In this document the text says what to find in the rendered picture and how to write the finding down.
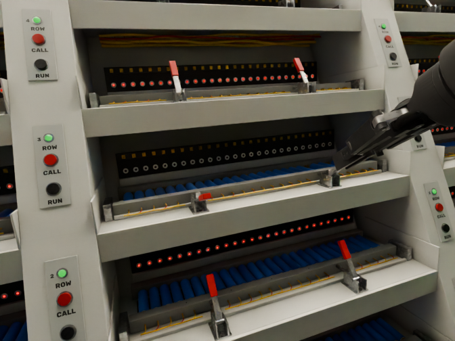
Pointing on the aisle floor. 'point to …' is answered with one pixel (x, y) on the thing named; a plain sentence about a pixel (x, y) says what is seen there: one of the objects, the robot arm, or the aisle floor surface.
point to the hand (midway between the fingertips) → (352, 155)
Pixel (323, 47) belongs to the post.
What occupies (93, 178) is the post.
